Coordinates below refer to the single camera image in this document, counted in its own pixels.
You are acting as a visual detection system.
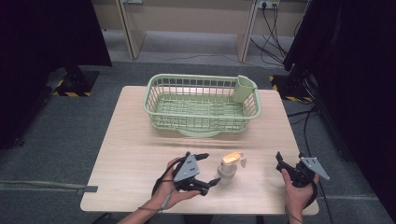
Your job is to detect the black floor cables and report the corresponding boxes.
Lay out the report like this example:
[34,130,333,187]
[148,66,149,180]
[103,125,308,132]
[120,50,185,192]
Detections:
[249,3,304,68]

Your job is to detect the black gripper strap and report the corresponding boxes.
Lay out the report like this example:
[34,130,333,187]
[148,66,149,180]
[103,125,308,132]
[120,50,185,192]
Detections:
[303,180,319,210]
[151,160,183,198]

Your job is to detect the stand base with striped tape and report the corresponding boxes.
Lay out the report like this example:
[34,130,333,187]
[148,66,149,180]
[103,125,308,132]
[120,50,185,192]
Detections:
[269,74,314,104]
[46,66,101,98]

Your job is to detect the grey floor cable cover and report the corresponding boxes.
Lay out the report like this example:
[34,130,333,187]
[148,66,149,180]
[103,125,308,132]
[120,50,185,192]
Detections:
[0,179,99,194]

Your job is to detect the person's right hand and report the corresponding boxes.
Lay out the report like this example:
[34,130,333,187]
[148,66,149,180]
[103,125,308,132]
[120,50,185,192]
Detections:
[281,169,320,217]

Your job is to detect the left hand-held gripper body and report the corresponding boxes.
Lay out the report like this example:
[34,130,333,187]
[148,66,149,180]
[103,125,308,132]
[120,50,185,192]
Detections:
[172,151,211,197]

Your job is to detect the white wall power outlet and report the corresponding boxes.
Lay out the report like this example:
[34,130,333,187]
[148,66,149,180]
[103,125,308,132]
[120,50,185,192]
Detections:
[258,0,280,9]

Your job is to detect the black curtain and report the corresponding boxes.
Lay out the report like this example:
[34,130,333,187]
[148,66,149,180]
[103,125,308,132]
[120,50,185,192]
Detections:
[282,0,396,222]
[0,0,113,149]

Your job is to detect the green plastic dish basket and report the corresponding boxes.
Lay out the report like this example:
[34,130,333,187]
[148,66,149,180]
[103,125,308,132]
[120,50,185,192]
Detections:
[142,73,262,133]

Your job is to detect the white bottle with orange cap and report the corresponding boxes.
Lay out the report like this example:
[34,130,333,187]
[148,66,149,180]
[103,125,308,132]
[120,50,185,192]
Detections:
[217,151,248,187]

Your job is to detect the thin white floor cable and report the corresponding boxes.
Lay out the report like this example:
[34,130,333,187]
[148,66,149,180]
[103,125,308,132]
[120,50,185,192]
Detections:
[146,40,283,69]

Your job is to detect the black left gripper strap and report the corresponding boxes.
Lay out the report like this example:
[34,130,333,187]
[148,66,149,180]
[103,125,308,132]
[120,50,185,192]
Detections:
[151,160,183,198]

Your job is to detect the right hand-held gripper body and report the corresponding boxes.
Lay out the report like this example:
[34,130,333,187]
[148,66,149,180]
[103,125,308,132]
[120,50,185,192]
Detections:
[281,156,331,189]

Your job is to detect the green utensil holder cup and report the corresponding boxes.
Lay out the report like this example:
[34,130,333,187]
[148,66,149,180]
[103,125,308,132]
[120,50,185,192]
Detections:
[232,75,259,104]

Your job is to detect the person's left hand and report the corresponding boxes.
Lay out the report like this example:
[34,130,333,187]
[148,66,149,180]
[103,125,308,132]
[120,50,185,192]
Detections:
[151,157,202,210]

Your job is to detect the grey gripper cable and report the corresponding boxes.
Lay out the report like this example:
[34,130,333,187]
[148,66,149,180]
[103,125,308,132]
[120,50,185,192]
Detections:
[159,187,176,214]

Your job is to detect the black right gripper strap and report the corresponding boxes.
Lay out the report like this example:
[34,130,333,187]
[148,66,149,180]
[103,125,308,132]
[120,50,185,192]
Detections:
[303,180,319,210]

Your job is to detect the beige desk leg panel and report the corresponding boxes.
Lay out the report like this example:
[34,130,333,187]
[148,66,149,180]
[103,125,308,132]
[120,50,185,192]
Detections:
[235,0,261,63]
[115,0,148,60]

